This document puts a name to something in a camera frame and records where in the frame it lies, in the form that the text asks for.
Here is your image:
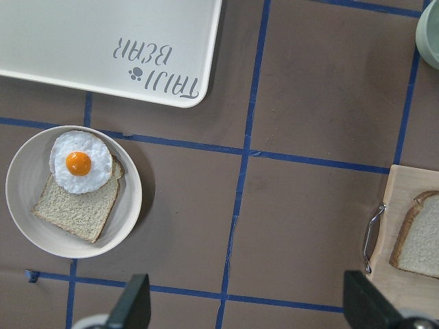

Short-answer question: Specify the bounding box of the bread slice on plate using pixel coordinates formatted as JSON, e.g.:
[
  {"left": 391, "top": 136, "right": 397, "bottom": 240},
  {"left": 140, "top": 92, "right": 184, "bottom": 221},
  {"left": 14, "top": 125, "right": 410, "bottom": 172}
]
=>
[{"left": 32, "top": 156, "right": 124, "bottom": 243}]

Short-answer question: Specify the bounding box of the fried egg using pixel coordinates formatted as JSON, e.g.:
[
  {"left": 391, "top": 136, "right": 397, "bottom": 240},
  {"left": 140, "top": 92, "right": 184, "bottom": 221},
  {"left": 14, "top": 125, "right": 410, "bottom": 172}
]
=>
[{"left": 49, "top": 130, "right": 112, "bottom": 194}]

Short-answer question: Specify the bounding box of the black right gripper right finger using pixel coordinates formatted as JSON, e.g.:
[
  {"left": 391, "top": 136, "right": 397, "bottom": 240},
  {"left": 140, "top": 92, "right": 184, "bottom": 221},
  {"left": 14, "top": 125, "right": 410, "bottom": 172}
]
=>
[{"left": 343, "top": 271, "right": 401, "bottom": 329}]

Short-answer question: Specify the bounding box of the green bowl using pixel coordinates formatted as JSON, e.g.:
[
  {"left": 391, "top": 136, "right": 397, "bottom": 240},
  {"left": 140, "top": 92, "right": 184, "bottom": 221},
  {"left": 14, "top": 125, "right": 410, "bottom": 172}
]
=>
[{"left": 416, "top": 0, "right": 438, "bottom": 69}]

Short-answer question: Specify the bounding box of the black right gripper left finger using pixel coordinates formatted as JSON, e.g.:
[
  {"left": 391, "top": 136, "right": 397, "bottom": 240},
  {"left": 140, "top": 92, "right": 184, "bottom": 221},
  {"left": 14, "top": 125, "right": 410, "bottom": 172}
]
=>
[{"left": 106, "top": 273, "right": 151, "bottom": 328}]

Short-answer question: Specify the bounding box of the wooden cutting board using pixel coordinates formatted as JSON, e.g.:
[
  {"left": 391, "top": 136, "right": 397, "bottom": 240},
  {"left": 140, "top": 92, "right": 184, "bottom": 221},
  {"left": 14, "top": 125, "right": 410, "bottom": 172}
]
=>
[{"left": 366, "top": 164, "right": 438, "bottom": 319}]

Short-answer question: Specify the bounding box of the white bread slice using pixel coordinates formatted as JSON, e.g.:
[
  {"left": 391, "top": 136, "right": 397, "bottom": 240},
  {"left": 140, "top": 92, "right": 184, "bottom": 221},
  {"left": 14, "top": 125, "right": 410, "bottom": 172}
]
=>
[{"left": 389, "top": 191, "right": 438, "bottom": 278}]

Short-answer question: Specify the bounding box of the cream bear tray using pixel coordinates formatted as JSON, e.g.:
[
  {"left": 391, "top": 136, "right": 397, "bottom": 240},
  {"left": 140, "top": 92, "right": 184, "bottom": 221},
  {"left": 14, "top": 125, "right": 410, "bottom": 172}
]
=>
[{"left": 1, "top": 1, "right": 222, "bottom": 108}]

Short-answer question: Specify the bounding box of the cream round plate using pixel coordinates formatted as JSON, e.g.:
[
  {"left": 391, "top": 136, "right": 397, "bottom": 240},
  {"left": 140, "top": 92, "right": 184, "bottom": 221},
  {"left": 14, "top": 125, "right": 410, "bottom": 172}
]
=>
[{"left": 5, "top": 125, "right": 143, "bottom": 258}]

